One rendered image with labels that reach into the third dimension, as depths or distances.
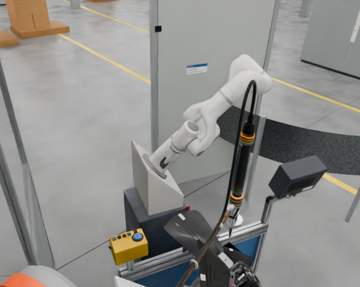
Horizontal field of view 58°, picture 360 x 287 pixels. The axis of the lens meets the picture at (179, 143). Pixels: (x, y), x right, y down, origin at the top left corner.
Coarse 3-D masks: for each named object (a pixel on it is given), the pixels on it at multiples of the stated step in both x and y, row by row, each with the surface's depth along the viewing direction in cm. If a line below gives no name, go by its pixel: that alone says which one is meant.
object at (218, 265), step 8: (200, 248) 102; (208, 248) 106; (208, 256) 104; (216, 256) 109; (200, 264) 98; (208, 264) 102; (216, 264) 107; (224, 264) 112; (200, 272) 97; (208, 272) 101; (216, 272) 105; (224, 272) 110; (200, 280) 95; (208, 280) 99; (216, 280) 104; (224, 280) 110
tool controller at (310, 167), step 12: (312, 156) 185; (288, 168) 176; (300, 168) 178; (312, 168) 179; (324, 168) 180; (276, 180) 182; (288, 180) 173; (300, 180) 175; (312, 180) 182; (276, 192) 185; (288, 192) 182
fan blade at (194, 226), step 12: (192, 216) 139; (168, 228) 129; (180, 228) 131; (192, 228) 133; (204, 228) 136; (180, 240) 128; (192, 240) 129; (204, 240) 131; (216, 240) 133; (192, 252) 126; (216, 252) 129
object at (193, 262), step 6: (252, 84) 84; (246, 90) 83; (246, 96) 83; (252, 102) 91; (252, 108) 92; (240, 114) 86; (240, 120) 86; (240, 126) 87; (240, 132) 88; (234, 150) 91; (234, 156) 92; (234, 162) 93; (234, 168) 95; (228, 186) 99; (228, 192) 99; (228, 198) 100; (222, 216) 102; (216, 228) 99; (222, 228) 102; (210, 234) 98; (204, 246) 94; (198, 252) 92; (198, 258) 91; (192, 264) 89; (186, 276) 86; (180, 282) 84
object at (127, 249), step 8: (128, 232) 157; (112, 240) 153; (120, 240) 153; (128, 240) 153; (136, 240) 153; (144, 240) 154; (112, 248) 151; (120, 248) 149; (128, 248) 150; (136, 248) 151; (144, 248) 154; (120, 256) 150; (128, 256) 152; (136, 256) 154
